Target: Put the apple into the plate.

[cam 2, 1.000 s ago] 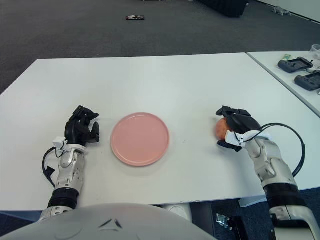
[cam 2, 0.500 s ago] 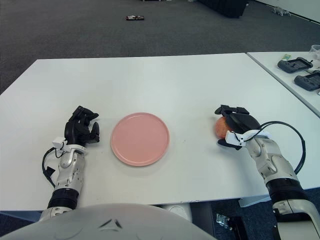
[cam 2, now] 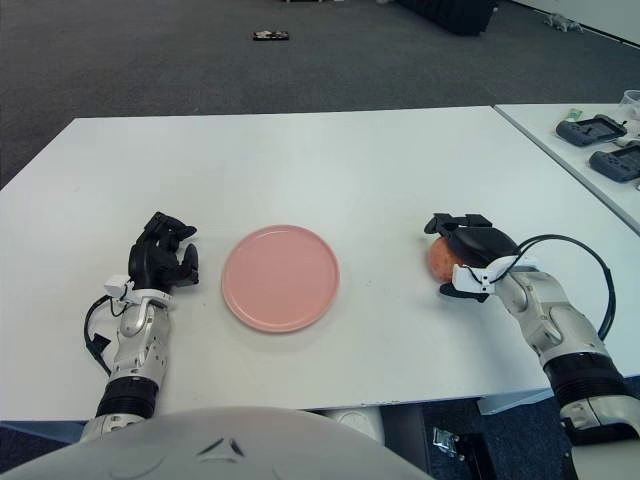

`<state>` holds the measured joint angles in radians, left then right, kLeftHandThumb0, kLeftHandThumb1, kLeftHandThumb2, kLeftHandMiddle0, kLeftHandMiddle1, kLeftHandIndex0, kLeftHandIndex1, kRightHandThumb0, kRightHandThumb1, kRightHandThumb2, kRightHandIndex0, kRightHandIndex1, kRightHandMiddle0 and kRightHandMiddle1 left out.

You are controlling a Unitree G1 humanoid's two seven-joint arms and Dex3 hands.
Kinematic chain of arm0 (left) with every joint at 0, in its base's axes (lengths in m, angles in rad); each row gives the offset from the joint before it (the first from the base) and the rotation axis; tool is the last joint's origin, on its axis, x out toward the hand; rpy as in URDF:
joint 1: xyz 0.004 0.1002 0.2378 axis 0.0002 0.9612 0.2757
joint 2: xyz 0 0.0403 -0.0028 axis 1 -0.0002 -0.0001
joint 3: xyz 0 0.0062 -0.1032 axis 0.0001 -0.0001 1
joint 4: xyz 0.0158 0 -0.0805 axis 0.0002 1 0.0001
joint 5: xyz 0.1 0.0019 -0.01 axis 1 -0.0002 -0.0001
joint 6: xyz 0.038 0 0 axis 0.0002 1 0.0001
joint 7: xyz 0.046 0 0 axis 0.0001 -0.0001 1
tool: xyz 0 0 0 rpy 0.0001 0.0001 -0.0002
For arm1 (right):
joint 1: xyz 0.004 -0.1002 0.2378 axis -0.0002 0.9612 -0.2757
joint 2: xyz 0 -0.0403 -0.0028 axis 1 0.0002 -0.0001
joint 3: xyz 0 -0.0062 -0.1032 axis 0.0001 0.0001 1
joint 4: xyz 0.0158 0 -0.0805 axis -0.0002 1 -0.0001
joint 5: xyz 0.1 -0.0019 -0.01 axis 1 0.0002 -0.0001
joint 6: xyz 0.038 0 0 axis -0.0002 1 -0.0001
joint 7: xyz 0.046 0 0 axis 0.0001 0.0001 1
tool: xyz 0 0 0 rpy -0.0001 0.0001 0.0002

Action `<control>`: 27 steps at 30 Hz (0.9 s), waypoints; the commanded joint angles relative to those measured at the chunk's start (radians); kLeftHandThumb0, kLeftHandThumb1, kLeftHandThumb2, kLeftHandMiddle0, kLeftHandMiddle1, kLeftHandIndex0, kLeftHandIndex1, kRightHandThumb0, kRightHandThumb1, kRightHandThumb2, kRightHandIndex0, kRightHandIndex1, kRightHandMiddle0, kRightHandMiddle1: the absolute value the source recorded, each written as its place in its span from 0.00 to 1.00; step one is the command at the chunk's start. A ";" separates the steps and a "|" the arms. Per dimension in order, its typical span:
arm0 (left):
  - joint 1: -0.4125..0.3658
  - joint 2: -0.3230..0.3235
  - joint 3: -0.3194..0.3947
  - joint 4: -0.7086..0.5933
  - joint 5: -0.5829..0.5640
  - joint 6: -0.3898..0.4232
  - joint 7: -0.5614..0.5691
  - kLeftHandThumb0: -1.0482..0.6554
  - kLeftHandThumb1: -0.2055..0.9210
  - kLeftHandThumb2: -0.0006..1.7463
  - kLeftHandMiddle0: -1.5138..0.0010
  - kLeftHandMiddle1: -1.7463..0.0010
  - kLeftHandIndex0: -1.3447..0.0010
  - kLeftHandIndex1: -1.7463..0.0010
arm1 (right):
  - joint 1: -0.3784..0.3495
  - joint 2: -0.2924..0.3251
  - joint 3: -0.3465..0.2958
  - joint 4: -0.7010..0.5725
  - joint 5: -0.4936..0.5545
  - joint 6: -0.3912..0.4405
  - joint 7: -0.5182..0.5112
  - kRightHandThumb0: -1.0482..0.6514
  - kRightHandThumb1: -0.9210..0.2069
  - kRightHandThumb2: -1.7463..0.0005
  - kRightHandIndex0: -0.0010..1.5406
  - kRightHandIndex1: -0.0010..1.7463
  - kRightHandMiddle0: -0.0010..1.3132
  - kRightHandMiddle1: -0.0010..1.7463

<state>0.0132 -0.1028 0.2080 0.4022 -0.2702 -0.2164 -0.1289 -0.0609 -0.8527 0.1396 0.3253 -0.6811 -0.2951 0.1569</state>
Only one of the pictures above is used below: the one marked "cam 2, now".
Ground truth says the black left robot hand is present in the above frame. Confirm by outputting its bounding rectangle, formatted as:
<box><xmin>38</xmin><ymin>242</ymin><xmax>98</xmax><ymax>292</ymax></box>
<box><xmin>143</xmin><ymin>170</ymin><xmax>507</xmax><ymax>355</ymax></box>
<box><xmin>127</xmin><ymin>211</ymin><xmax>201</xmax><ymax>294</ymax></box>

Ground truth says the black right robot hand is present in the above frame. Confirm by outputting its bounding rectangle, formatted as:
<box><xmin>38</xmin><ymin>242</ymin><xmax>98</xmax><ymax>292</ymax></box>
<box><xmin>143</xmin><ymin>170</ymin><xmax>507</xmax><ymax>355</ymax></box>
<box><xmin>423</xmin><ymin>212</ymin><xmax>524</xmax><ymax>304</ymax></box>

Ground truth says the red yellow apple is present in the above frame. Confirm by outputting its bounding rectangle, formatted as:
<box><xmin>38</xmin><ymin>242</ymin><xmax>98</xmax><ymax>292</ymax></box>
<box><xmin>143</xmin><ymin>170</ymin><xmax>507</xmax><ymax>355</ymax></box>
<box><xmin>428</xmin><ymin>237</ymin><xmax>469</xmax><ymax>285</ymax></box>

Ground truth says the pink round plate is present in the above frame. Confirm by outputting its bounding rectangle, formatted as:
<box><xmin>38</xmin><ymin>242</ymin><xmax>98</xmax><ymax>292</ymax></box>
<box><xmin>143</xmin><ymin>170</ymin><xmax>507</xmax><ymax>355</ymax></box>
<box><xmin>221</xmin><ymin>224</ymin><xmax>342</xmax><ymax>334</ymax></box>

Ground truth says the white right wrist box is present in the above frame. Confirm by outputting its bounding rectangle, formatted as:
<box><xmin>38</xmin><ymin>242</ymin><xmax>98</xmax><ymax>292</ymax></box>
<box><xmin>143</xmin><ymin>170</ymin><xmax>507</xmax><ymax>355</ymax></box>
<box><xmin>452</xmin><ymin>262</ymin><xmax>501</xmax><ymax>296</ymax></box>

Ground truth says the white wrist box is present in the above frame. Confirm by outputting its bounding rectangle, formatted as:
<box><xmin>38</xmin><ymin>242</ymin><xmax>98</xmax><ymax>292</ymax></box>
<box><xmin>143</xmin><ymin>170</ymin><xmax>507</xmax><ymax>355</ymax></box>
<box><xmin>452</xmin><ymin>262</ymin><xmax>501</xmax><ymax>296</ymax></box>
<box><xmin>103</xmin><ymin>273</ymin><xmax>132</xmax><ymax>300</ymax></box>

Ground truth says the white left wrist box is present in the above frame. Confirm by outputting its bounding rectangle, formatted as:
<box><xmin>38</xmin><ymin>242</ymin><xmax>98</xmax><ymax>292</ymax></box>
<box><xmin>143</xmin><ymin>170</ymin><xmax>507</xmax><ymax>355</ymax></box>
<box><xmin>103</xmin><ymin>273</ymin><xmax>132</xmax><ymax>300</ymax></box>

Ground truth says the dark grey handheld controller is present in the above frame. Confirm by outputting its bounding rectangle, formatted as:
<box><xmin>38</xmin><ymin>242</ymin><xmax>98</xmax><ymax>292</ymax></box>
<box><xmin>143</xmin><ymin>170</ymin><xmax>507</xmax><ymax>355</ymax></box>
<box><xmin>588</xmin><ymin>144</ymin><xmax>640</xmax><ymax>182</ymax></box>
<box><xmin>555</xmin><ymin>114</ymin><xmax>629</xmax><ymax>147</ymax></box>

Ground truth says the grey white robot torso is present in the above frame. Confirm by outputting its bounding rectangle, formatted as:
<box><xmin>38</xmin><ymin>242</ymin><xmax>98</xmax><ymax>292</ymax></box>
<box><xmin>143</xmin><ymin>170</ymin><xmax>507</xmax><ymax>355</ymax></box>
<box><xmin>0</xmin><ymin>405</ymin><xmax>436</xmax><ymax>480</ymax></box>

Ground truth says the metal caster with black bar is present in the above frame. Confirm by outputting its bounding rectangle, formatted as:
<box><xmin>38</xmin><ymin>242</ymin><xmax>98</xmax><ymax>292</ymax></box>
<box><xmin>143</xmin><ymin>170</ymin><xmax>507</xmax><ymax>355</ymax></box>
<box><xmin>432</xmin><ymin>427</ymin><xmax>501</xmax><ymax>480</ymax></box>

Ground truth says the black furniture block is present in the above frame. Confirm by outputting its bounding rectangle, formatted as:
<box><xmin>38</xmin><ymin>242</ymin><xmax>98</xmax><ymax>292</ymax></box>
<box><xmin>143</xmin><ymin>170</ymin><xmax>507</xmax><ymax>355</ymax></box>
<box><xmin>394</xmin><ymin>0</ymin><xmax>501</xmax><ymax>37</ymax></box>

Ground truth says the small grey robot dog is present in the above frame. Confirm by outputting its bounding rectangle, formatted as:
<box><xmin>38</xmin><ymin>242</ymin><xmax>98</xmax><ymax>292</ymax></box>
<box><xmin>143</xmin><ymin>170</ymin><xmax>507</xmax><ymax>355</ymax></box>
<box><xmin>543</xmin><ymin>12</ymin><xmax>589</xmax><ymax>34</ymax></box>

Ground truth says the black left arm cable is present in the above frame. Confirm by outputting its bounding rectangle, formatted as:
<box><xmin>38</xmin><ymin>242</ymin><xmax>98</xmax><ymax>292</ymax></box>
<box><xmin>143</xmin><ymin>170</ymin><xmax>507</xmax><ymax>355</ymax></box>
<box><xmin>83</xmin><ymin>294</ymin><xmax>126</xmax><ymax>376</ymax></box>

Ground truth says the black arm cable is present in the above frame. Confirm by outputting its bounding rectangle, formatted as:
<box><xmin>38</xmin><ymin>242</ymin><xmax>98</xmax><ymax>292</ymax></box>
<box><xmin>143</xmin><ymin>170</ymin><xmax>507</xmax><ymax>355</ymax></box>
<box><xmin>83</xmin><ymin>294</ymin><xmax>126</xmax><ymax>376</ymax></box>
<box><xmin>517</xmin><ymin>234</ymin><xmax>615</xmax><ymax>341</ymax></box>

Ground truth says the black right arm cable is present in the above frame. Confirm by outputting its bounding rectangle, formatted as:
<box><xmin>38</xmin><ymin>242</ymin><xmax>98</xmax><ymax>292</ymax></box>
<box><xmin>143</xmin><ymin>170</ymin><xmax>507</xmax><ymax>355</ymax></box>
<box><xmin>517</xmin><ymin>234</ymin><xmax>615</xmax><ymax>341</ymax></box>

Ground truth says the white table frame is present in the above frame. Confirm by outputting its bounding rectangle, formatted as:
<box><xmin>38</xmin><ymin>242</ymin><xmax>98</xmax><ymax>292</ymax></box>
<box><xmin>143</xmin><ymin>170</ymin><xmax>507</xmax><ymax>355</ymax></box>
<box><xmin>0</xmin><ymin>382</ymin><xmax>561</xmax><ymax>444</ymax></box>

